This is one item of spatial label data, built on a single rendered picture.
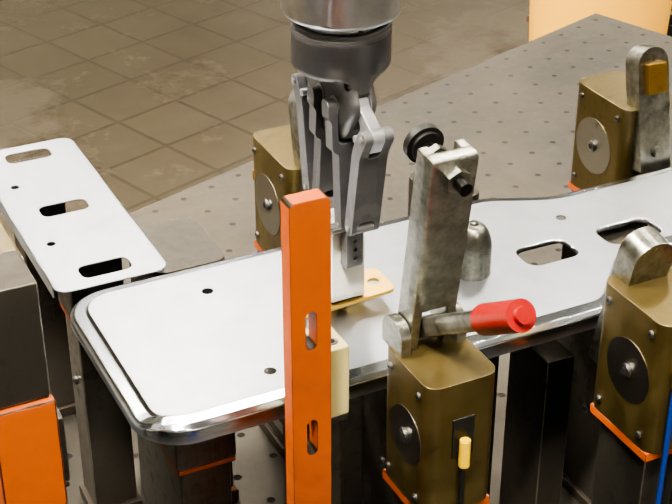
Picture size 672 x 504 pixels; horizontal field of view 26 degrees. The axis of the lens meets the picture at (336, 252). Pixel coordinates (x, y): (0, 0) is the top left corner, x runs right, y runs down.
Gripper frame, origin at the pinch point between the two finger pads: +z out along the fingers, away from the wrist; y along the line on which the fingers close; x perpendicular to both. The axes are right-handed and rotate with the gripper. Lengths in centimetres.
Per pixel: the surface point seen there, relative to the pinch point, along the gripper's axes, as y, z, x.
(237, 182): 78, 36, -22
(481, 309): -22.6, -8.0, 0.7
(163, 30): 305, 107, -90
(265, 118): 234, 107, -93
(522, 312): -26.4, -9.8, 0.1
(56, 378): 35.6, 30.4, 15.9
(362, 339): -5.3, 4.9, 0.5
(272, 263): 8.7, 5.0, 2.2
